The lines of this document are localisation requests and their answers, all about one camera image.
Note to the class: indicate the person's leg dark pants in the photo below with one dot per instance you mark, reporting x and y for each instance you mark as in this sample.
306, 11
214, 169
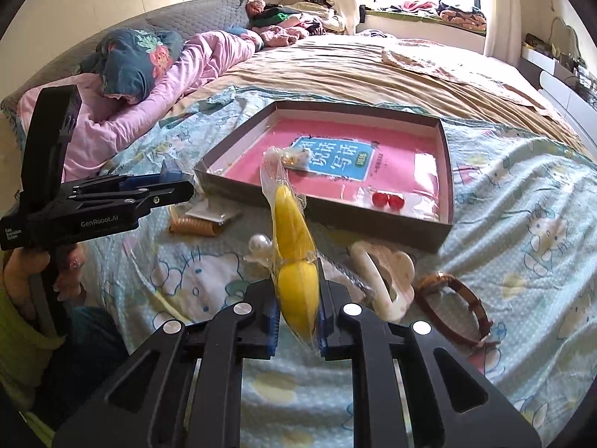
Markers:
88, 345

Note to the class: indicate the white dresser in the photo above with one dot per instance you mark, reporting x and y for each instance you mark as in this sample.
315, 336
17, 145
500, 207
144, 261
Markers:
559, 84

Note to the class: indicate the cloud-shaped mirror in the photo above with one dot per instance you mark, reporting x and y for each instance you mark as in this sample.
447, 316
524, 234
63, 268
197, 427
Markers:
564, 35

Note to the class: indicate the cream cloud-shaped hair claw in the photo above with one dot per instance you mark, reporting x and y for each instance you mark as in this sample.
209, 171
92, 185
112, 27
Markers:
368, 266

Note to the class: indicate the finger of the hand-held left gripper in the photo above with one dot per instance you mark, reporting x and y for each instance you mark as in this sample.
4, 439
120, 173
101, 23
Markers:
158, 199
154, 181

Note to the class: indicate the white window seat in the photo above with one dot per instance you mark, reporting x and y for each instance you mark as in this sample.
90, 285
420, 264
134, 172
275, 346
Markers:
419, 32

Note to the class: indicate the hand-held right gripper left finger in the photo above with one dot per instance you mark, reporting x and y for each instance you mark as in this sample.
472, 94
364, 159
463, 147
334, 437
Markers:
273, 331

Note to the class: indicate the pile of clothes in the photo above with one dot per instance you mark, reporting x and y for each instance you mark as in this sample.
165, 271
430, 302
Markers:
289, 21

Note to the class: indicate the yellow clips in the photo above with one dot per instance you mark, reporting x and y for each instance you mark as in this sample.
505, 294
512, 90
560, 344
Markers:
291, 224

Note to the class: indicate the pearl ornament in clear bag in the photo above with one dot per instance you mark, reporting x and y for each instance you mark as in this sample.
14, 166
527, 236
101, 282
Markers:
294, 156

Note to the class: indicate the tan bedsheet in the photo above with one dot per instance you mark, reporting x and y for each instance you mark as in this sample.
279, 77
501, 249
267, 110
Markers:
350, 74

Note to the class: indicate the clothes on window seat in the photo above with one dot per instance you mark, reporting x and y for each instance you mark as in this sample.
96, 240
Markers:
457, 16

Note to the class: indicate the clutter of dresser cosmetics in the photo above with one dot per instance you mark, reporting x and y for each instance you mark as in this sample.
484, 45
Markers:
569, 63

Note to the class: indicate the pink quilt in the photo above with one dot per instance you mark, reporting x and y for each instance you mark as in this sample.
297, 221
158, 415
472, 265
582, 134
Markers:
140, 116

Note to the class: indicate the cream pink towel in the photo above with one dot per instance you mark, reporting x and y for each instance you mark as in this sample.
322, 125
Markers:
443, 67

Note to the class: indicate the person's left forearm green sleeve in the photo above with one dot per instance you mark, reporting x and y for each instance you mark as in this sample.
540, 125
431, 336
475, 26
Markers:
23, 359

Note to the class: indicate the shallow grey cardboard box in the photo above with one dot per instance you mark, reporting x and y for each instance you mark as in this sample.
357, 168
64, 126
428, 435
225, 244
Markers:
373, 227

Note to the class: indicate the person's left hand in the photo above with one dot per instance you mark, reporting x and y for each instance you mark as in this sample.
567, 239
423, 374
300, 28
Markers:
18, 280

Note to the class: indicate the blue floral pillow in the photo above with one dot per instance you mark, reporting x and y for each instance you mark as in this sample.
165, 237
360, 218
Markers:
130, 65
247, 35

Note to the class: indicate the pearl hair clip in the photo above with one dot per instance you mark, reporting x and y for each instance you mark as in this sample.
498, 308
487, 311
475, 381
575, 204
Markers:
259, 245

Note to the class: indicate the cartoon cat printed blanket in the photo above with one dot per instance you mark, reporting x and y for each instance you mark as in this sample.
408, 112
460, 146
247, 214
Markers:
513, 196

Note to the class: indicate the grey quilted headboard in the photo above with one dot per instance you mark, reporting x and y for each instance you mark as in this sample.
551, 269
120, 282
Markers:
93, 28

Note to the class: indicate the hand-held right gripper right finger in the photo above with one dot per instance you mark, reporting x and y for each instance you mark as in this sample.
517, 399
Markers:
325, 336

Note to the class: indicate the pink book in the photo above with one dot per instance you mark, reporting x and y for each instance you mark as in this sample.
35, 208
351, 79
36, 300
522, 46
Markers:
410, 172

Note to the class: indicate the red earrings in clear bag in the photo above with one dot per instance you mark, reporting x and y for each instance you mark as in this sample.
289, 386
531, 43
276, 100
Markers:
394, 201

